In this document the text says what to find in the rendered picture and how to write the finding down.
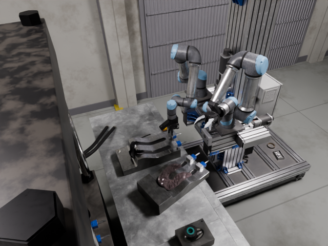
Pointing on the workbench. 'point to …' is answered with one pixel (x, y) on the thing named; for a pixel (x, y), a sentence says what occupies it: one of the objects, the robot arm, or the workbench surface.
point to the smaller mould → (203, 236)
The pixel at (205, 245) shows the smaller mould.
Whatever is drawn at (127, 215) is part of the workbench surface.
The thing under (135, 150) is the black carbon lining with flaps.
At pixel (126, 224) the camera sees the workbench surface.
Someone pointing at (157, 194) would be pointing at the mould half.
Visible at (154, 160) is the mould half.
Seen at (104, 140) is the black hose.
